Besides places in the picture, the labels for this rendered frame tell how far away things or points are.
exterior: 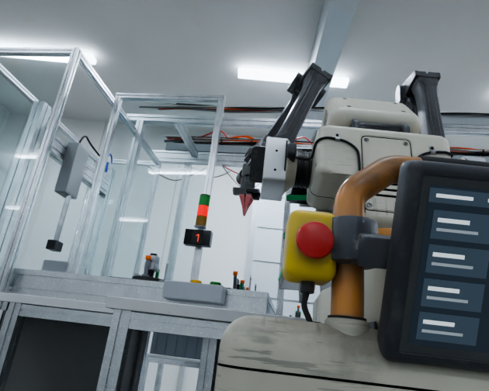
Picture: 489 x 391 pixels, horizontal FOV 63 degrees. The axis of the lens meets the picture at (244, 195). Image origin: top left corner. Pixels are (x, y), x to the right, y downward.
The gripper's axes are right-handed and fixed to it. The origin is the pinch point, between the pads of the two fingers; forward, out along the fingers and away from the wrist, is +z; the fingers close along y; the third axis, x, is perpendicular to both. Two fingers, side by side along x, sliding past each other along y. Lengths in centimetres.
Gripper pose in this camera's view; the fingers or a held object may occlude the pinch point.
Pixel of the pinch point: (244, 213)
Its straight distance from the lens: 149.4
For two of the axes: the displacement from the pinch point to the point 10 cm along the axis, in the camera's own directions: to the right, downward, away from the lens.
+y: -9.8, -0.7, 1.6
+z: -1.2, 9.4, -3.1
